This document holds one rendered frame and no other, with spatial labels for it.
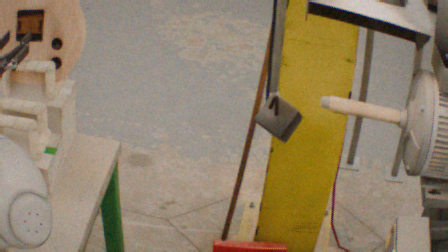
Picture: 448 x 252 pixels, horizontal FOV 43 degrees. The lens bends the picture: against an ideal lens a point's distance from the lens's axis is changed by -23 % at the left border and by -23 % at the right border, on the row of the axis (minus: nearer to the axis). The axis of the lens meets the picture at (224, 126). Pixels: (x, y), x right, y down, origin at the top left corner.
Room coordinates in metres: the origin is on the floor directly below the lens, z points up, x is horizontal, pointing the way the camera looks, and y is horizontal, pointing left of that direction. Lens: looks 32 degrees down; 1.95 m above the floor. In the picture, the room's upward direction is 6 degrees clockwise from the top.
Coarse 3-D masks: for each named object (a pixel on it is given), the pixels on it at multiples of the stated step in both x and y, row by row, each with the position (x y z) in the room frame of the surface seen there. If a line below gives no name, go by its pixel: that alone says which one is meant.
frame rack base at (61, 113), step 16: (0, 96) 1.38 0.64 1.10; (16, 96) 1.39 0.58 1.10; (32, 96) 1.39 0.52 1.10; (64, 96) 1.41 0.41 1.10; (16, 112) 1.36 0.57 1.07; (48, 112) 1.35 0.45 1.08; (64, 112) 1.38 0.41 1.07; (48, 128) 1.35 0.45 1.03; (64, 128) 1.37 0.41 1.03; (64, 144) 1.36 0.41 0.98; (64, 160) 1.35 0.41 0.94
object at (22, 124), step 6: (0, 114) 1.24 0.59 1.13; (0, 120) 1.22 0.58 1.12; (6, 120) 1.22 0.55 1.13; (12, 120) 1.22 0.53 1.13; (18, 120) 1.23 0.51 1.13; (24, 120) 1.23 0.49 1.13; (30, 120) 1.23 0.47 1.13; (0, 126) 1.23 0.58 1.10; (6, 126) 1.22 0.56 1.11; (12, 126) 1.22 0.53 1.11; (18, 126) 1.22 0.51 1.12; (24, 126) 1.22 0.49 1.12; (30, 126) 1.22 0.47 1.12; (36, 126) 1.23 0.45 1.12
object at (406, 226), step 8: (400, 216) 1.02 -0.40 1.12; (408, 216) 1.02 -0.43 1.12; (400, 224) 0.99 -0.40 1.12; (408, 224) 0.99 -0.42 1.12; (416, 224) 0.99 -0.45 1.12; (424, 224) 0.99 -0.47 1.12; (400, 232) 0.97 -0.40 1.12; (408, 232) 0.96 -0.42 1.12; (416, 232) 0.96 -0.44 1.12; (424, 232) 0.96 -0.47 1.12; (392, 240) 0.96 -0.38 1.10; (400, 240) 0.94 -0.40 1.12; (408, 240) 0.94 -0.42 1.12; (416, 240) 0.93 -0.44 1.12; (424, 240) 0.93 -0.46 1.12; (384, 248) 1.01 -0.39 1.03; (392, 248) 0.93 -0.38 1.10; (400, 248) 0.91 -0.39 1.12; (408, 248) 0.91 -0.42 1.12; (416, 248) 0.91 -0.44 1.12; (424, 248) 0.90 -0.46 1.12
